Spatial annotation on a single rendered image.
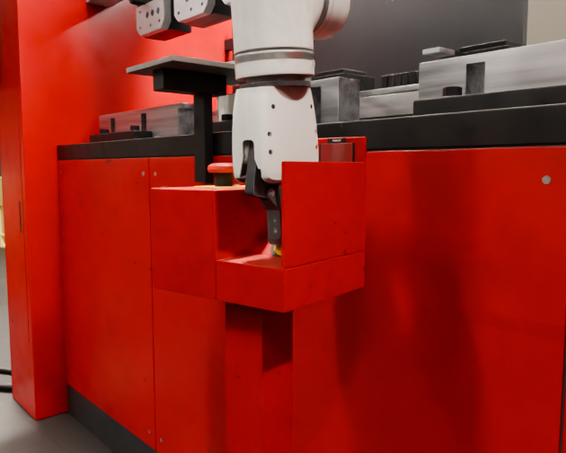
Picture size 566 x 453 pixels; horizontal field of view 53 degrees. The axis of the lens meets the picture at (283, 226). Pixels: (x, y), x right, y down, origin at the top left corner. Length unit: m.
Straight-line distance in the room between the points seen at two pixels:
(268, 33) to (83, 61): 1.46
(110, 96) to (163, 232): 1.38
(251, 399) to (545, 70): 0.57
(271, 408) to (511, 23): 1.10
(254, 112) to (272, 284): 0.17
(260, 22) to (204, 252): 0.25
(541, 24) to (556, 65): 2.33
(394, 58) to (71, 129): 1.03
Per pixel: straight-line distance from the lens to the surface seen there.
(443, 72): 0.94
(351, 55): 1.79
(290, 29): 0.60
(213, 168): 0.68
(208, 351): 1.25
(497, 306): 0.76
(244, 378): 0.70
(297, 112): 0.61
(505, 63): 0.89
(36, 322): 1.98
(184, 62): 1.07
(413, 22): 1.66
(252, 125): 0.58
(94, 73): 2.02
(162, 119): 1.59
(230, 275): 0.61
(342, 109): 1.08
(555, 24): 3.16
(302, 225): 0.58
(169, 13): 1.59
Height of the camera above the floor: 0.80
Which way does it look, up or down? 6 degrees down
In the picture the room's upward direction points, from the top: straight up
